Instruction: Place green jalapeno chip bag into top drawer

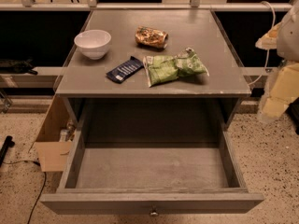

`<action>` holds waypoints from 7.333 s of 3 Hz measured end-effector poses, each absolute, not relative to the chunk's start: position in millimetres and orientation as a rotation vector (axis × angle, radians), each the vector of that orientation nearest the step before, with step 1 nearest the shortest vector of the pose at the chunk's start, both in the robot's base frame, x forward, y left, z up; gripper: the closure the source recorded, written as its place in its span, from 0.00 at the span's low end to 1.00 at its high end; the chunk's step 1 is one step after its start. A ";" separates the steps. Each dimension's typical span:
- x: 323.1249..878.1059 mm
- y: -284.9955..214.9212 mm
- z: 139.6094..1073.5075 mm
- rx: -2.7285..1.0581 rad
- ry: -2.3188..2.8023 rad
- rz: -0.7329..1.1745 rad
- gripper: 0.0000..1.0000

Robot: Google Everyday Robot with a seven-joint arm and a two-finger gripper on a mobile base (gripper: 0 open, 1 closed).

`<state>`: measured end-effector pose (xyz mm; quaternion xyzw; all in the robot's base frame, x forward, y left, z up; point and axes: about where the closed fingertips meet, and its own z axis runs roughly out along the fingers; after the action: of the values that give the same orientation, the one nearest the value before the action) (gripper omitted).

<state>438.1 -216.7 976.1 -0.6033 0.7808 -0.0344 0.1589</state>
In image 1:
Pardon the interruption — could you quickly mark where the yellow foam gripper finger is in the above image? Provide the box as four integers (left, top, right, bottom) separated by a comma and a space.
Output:
258, 61, 299, 123
255, 22, 280, 50

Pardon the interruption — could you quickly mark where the green jalapeno chip bag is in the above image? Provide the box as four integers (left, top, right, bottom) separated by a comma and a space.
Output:
143, 48, 208, 87

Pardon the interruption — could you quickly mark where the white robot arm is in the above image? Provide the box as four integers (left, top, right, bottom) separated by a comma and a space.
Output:
255, 1, 299, 123

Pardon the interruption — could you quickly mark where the grey cabinet with top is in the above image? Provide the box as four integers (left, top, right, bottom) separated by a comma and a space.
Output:
56, 9, 250, 122

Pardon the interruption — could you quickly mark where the open grey top drawer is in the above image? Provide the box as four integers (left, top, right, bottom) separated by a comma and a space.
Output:
39, 98, 265, 217

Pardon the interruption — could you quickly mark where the metal drawer knob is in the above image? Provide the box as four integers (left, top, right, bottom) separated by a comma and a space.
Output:
149, 207, 159, 217

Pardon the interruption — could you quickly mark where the crushed golden soda can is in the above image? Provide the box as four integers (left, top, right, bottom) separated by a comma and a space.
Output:
135, 26, 168, 49

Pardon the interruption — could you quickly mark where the dark blue snack bar wrapper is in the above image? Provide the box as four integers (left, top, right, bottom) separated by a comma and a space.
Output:
107, 56, 143, 83

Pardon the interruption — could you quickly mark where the white ceramic bowl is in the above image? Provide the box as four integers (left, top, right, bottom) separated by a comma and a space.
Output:
74, 30, 111, 60

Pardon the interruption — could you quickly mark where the brown cardboard box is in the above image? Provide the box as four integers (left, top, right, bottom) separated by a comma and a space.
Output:
35, 96, 75, 172

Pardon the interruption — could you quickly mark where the black item on shelf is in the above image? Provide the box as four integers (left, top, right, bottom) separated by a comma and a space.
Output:
0, 59, 37, 75

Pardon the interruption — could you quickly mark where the black object on floor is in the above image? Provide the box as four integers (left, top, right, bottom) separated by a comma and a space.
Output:
0, 135, 15, 166

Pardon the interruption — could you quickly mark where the white hanging cable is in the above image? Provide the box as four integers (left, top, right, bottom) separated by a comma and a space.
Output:
248, 0, 278, 87

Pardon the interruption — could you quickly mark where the aluminium frame rail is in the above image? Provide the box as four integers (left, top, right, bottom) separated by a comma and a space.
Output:
0, 0, 298, 11

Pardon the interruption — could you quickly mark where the black floor cable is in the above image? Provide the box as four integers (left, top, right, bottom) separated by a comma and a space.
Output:
2, 160, 48, 224

